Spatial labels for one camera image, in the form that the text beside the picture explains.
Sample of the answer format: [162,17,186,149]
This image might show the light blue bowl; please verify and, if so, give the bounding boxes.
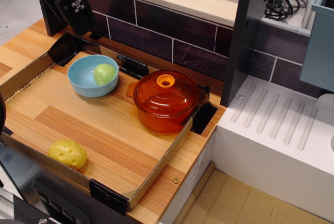
[67,55,118,98]

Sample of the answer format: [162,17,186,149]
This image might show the green plastic pear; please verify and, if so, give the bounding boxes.
[93,64,116,86]

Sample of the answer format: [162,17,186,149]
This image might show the yellow plastic cheese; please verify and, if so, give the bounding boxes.
[48,139,87,170]

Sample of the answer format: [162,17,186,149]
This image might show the cardboard fence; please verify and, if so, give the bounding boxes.
[0,32,219,216]

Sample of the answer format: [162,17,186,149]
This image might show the orange pot lid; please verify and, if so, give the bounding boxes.
[133,70,200,117]

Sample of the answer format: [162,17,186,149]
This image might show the dark grey upright post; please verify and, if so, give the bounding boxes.
[220,0,267,107]

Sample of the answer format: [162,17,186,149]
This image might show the teal plastic bin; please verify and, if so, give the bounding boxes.
[300,0,333,91]

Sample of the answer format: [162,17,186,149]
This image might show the orange glass pot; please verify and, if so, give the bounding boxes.
[126,80,206,134]

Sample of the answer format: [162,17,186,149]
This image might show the brass screw in counter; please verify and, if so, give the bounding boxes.
[173,178,180,184]

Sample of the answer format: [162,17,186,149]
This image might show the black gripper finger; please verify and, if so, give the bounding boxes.
[40,0,59,18]
[55,0,96,36]

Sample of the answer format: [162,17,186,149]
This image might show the white drain board sink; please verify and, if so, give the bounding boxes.
[213,76,333,221]

